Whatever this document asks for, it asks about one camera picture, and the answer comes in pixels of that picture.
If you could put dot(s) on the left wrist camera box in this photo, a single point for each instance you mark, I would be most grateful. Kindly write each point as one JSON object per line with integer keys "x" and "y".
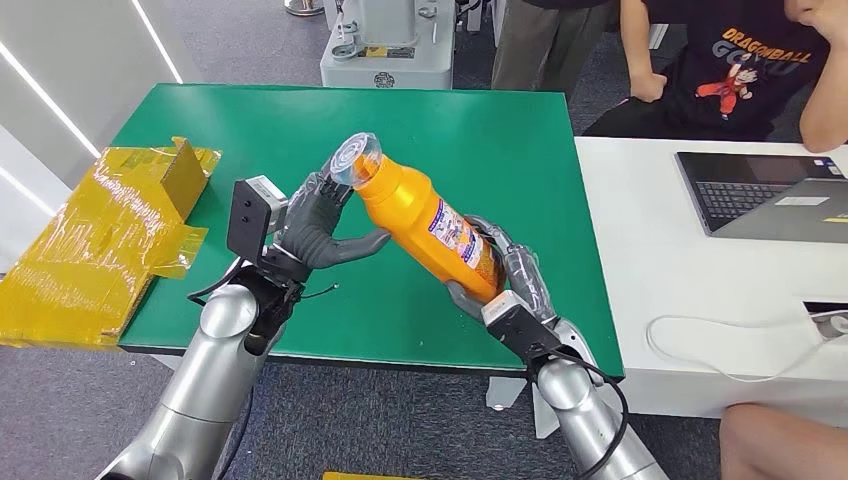
{"x": 248, "y": 218}

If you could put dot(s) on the chrome round stand base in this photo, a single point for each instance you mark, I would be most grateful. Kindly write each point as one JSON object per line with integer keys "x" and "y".
{"x": 305, "y": 8}

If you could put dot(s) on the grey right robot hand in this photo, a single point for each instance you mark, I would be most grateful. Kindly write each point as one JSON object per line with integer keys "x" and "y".
{"x": 526, "y": 278}

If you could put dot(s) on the white machine stand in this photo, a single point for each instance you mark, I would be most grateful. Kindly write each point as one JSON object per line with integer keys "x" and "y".
{"x": 397, "y": 73}

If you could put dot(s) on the standing person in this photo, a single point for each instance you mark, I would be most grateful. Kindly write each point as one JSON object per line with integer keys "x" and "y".
{"x": 543, "y": 46}

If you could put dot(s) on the orange plastic bottle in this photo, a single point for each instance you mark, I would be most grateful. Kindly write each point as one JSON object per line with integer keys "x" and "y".
{"x": 411, "y": 212}

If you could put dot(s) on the green top table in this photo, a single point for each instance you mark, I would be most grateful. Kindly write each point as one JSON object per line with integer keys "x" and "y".
{"x": 464, "y": 132}

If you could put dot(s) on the yellow taped cardboard box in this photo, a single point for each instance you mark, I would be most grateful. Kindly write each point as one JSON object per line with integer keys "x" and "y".
{"x": 86, "y": 252}

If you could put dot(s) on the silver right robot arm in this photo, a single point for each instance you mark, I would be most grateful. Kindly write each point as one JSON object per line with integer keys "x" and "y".
{"x": 583, "y": 411}

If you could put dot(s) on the black laptop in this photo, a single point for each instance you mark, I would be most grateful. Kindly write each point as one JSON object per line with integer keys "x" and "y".
{"x": 729, "y": 192}

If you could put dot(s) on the yellow flat object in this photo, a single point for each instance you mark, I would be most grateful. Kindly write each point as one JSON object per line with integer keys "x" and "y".
{"x": 364, "y": 477}

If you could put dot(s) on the seated person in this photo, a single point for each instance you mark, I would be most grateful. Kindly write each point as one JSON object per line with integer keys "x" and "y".
{"x": 729, "y": 53}

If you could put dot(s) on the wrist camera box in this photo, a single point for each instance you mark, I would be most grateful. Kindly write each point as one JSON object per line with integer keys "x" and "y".
{"x": 248, "y": 218}
{"x": 517, "y": 331}

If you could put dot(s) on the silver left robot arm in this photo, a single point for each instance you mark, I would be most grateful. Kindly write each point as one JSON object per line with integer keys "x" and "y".
{"x": 212, "y": 371}

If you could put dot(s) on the grey flat folder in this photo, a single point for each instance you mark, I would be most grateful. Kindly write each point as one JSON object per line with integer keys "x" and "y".
{"x": 782, "y": 222}

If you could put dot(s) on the white furniture leg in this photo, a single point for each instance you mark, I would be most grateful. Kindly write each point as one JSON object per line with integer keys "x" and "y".
{"x": 478, "y": 16}

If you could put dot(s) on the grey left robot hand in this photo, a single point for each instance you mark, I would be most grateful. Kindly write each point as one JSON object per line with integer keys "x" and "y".
{"x": 311, "y": 228}

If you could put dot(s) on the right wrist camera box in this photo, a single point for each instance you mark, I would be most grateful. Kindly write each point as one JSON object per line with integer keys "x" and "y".
{"x": 517, "y": 331}

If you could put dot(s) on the person beside the robot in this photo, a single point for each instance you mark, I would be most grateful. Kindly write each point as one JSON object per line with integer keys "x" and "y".
{"x": 782, "y": 450}

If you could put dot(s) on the dark small device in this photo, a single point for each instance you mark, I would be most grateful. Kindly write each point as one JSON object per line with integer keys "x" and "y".
{"x": 831, "y": 324}

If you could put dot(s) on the white desk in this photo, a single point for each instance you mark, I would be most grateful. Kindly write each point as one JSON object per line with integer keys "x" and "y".
{"x": 636, "y": 218}

